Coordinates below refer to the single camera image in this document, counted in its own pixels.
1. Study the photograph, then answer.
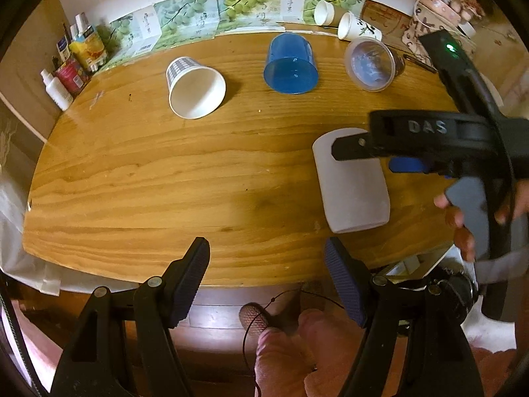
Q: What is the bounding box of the orange juice carton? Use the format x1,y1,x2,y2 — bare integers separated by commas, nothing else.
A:
69,26,107,73

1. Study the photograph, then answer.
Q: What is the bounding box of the dark printed plastic cup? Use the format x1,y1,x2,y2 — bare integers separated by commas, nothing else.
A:
344,38,405,92

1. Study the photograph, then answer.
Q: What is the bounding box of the black pen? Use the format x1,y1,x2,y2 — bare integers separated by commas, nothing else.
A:
403,53,437,73

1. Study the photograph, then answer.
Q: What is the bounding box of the green grape cardboard sheet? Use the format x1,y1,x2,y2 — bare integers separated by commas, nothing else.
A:
98,0,366,69

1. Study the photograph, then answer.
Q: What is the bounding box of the person's left hand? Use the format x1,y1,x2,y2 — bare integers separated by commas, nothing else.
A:
255,309,364,396

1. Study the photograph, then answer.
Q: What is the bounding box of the person's right hand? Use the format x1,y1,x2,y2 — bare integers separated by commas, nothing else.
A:
433,179,529,264

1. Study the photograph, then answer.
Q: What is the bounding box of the red cylindrical can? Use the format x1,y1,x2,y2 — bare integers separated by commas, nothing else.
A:
55,57,90,97

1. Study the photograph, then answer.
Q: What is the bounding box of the letter print fabric bag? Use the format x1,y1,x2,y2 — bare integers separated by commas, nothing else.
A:
402,0,485,67

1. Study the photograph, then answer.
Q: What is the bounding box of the white lace cloth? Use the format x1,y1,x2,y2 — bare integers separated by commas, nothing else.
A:
1,105,60,296

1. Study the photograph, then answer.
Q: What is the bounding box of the white cream tube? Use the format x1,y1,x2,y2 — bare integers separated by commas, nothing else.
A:
57,35,72,63

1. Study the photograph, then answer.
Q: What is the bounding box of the white spray bottle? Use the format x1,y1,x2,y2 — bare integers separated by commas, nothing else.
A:
40,69,73,111

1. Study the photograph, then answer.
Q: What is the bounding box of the blue plastic cup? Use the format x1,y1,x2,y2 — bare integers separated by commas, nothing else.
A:
264,32,318,95

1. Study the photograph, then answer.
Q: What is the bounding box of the white ceramic cup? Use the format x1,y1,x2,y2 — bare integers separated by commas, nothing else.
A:
312,127,390,234

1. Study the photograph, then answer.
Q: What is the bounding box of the brown sleeve paper cup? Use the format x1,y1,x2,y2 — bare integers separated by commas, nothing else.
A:
314,0,347,28

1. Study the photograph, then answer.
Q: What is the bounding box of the bamboo print paper cup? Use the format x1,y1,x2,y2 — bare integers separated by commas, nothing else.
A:
337,12,382,41

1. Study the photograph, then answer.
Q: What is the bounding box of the checkered paper cup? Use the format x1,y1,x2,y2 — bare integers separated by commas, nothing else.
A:
166,57,227,120

